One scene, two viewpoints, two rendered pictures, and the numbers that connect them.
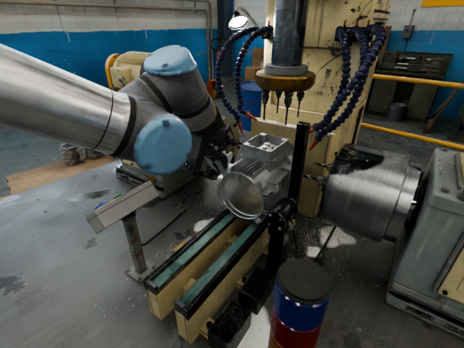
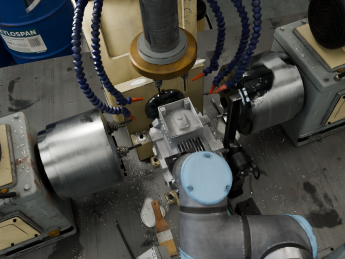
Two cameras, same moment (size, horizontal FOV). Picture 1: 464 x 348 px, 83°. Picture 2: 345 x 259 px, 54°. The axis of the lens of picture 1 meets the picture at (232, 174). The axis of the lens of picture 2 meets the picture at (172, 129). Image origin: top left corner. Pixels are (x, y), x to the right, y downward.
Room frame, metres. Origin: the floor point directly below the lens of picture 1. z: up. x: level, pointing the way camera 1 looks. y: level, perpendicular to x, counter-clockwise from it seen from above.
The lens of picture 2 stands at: (0.42, 0.35, 1.95)
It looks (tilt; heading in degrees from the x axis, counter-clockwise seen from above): 57 degrees down; 310
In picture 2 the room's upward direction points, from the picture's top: 6 degrees counter-clockwise
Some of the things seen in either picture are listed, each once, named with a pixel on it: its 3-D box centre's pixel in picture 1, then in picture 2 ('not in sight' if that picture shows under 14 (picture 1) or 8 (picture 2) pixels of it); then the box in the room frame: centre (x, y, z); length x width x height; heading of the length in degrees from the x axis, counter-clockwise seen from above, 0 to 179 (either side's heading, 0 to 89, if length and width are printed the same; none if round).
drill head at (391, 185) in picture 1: (376, 194); (264, 90); (0.62, -0.41, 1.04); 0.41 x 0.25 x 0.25; 55
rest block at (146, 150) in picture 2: not in sight; (143, 144); (0.93, -0.09, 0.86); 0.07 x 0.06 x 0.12; 55
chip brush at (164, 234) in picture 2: (197, 237); (161, 227); (0.70, 0.12, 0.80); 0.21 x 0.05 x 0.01; 142
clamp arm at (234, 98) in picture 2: (297, 168); (231, 124); (0.63, -0.18, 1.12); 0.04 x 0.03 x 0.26; 145
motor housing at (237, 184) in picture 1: (257, 182); (186, 149); (0.73, -0.08, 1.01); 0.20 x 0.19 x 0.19; 144
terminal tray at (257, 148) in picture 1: (265, 151); (180, 123); (0.76, -0.11, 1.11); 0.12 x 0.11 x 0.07; 144
